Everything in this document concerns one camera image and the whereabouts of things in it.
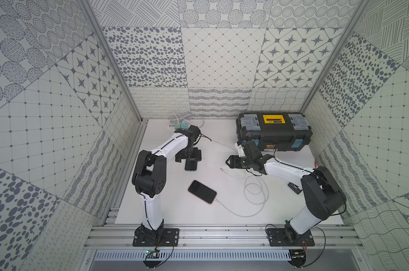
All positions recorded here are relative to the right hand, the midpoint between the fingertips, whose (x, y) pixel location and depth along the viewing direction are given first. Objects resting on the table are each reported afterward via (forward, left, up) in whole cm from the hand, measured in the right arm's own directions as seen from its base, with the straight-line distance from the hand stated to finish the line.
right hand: (231, 163), depth 91 cm
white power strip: (+31, +40, -2) cm, 50 cm away
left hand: (+3, +25, 0) cm, 25 cm away
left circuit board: (-41, +36, -8) cm, 55 cm away
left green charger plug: (+28, +34, +1) cm, 44 cm away
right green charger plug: (+28, +29, +1) cm, 41 cm away
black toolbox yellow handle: (+14, -24, +11) cm, 30 cm away
